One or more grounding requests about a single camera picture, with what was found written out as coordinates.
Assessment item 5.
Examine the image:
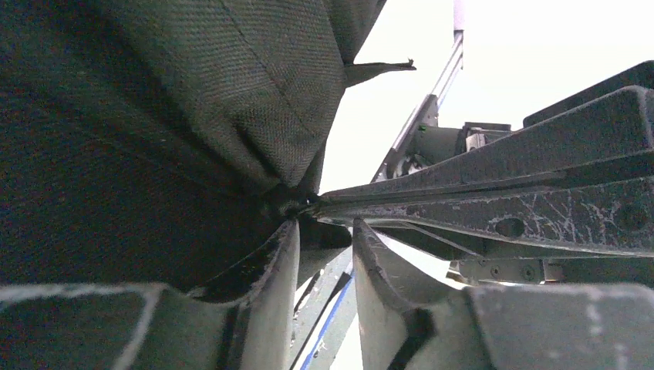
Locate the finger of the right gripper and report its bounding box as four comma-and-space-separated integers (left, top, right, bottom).
322, 86, 653, 200
315, 177, 653, 257

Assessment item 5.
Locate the black backpack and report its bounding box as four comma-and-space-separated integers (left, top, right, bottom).
1, 1, 413, 291

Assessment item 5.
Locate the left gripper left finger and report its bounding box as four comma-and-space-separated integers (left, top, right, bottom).
1, 220, 300, 369

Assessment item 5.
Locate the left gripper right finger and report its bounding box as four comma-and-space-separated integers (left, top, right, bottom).
352, 220, 653, 369

